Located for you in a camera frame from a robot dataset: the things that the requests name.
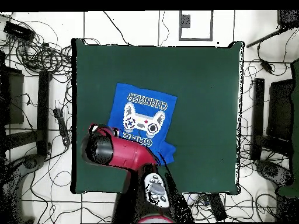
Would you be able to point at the dark green table cloth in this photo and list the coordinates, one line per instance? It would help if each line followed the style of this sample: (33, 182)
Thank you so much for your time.
(198, 81)

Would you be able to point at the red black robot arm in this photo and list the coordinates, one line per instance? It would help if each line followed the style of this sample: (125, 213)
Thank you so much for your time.
(130, 151)

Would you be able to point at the small dark box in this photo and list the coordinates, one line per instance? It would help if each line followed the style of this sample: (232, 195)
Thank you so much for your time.
(185, 21)

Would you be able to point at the black speckled block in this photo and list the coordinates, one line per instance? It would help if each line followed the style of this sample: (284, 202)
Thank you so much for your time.
(288, 18)

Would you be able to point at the grey square frame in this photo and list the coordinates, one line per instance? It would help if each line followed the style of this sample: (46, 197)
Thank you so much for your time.
(211, 25)

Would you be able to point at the black upright bar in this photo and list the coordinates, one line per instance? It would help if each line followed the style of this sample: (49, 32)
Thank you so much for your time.
(43, 112)
(258, 116)

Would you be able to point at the black stand leg with caster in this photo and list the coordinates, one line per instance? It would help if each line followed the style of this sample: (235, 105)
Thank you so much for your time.
(30, 163)
(271, 170)

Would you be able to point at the blue printed t-shirt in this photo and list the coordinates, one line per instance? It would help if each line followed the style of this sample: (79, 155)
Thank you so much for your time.
(121, 93)

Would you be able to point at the dark flat panel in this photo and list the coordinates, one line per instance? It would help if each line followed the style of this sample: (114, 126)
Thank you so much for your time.
(280, 109)
(14, 98)

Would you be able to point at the black rod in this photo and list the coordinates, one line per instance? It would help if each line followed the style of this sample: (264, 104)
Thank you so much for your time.
(264, 38)

